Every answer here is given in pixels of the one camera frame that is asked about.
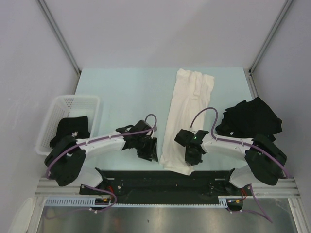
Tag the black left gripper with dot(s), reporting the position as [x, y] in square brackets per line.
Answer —
[150, 153]

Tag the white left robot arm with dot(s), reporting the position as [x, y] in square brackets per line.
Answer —
[65, 163]

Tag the white plastic laundry basket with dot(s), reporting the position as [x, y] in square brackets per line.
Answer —
[63, 107]

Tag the right aluminium corner post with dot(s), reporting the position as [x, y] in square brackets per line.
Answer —
[271, 34]

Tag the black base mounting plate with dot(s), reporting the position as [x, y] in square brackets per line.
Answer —
[166, 187]

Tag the white t shirt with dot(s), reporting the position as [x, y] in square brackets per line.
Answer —
[191, 94]

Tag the black t shirt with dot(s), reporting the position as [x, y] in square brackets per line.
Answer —
[76, 127]

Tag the white slotted cable duct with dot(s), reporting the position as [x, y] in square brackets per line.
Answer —
[99, 203]

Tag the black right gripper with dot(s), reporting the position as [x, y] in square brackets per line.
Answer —
[192, 160]

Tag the left aluminium corner post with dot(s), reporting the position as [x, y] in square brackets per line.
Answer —
[47, 14]

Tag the aluminium frame rail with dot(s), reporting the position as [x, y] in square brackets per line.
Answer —
[283, 189]

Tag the stack of black t shirts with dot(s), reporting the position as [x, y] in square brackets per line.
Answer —
[248, 119]

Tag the aluminium corner post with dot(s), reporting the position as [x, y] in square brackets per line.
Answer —
[271, 34]
[47, 14]

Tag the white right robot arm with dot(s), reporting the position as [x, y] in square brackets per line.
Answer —
[264, 160]

